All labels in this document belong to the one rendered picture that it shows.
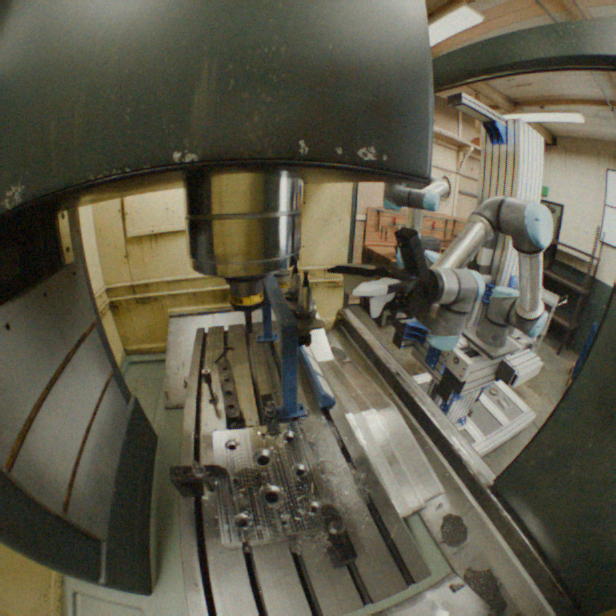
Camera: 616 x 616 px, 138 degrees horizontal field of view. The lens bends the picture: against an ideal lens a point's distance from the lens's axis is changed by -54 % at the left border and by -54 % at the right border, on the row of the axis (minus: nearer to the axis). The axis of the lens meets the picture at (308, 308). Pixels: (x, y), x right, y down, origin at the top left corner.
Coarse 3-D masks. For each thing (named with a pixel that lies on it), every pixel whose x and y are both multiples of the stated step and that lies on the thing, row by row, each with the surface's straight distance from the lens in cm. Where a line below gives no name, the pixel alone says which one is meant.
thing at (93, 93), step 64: (0, 0) 61; (64, 0) 43; (128, 0) 35; (192, 0) 32; (256, 0) 31; (320, 0) 33; (384, 0) 38; (0, 64) 45; (64, 64) 34; (128, 64) 29; (192, 64) 27; (256, 64) 26; (320, 64) 28; (384, 64) 31; (0, 128) 38; (64, 128) 30; (128, 128) 26; (192, 128) 24; (256, 128) 24; (320, 128) 25; (384, 128) 28; (0, 192) 36; (64, 192) 29; (128, 192) 51
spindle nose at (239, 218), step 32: (192, 192) 31; (224, 192) 28; (256, 192) 28; (288, 192) 30; (192, 224) 31; (224, 224) 28; (256, 224) 28; (288, 224) 30; (192, 256) 32; (224, 256) 29; (256, 256) 29; (288, 256) 31
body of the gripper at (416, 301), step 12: (384, 276) 46; (396, 276) 44; (408, 276) 44; (432, 276) 51; (420, 288) 49; (432, 288) 51; (396, 300) 45; (408, 300) 46; (420, 300) 51; (432, 300) 51; (396, 312) 45; (408, 312) 47; (420, 312) 52
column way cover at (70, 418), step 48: (48, 288) 61; (0, 336) 51; (48, 336) 60; (96, 336) 77; (0, 384) 50; (48, 384) 59; (96, 384) 76; (0, 432) 50; (48, 432) 59; (96, 432) 75; (48, 480) 59; (96, 480) 73; (96, 528) 72
